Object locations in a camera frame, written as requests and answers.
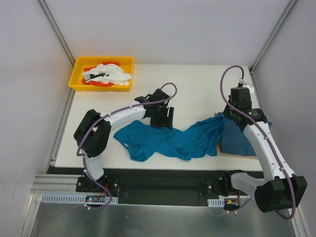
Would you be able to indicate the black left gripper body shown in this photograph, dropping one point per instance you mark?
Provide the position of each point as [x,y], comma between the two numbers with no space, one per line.
[162,117]

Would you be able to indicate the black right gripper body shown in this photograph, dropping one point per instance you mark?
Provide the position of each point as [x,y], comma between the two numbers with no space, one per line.
[228,114]

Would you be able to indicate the teal t-shirt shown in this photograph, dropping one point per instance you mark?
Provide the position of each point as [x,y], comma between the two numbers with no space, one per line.
[142,141]

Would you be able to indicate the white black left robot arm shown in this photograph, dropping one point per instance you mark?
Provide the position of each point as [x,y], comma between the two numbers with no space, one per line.
[93,132]

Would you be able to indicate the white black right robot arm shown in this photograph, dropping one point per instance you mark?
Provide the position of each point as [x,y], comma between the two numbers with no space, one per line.
[281,188]

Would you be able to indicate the folded dark blue t-shirt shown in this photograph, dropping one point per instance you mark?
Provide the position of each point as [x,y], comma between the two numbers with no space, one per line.
[234,140]

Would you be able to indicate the yellow plastic bin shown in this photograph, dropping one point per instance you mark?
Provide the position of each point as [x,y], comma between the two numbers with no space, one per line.
[83,62]

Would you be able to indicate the white t-shirt in bin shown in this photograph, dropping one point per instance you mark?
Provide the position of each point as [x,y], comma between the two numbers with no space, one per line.
[108,74]

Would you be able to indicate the brown cardboard sheet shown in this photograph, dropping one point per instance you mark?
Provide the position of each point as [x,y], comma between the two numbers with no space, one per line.
[222,154]

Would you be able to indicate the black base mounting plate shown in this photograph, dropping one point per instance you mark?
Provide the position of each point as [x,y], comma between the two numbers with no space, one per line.
[175,198]

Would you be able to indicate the orange t-shirt in bin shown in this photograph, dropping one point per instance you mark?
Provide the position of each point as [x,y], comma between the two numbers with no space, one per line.
[98,83]

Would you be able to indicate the white slotted cable duct right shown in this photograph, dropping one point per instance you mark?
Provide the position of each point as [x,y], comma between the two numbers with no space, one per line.
[220,203]

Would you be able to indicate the white slotted cable duct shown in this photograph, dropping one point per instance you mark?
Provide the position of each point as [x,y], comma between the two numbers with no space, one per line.
[74,199]
[220,203]

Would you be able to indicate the right vertical aluminium post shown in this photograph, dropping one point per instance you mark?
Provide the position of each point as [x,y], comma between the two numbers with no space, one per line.
[273,34]

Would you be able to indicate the vertical aluminium post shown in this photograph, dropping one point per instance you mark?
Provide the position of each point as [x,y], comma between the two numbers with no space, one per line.
[273,34]
[56,30]

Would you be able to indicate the aluminium frame rail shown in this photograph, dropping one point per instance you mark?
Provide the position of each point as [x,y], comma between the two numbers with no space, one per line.
[49,185]

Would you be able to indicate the white slotted cable duct left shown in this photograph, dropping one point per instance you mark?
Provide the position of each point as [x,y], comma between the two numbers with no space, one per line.
[74,199]

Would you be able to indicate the left vertical aluminium post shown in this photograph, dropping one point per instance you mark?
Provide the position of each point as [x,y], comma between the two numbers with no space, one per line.
[56,30]

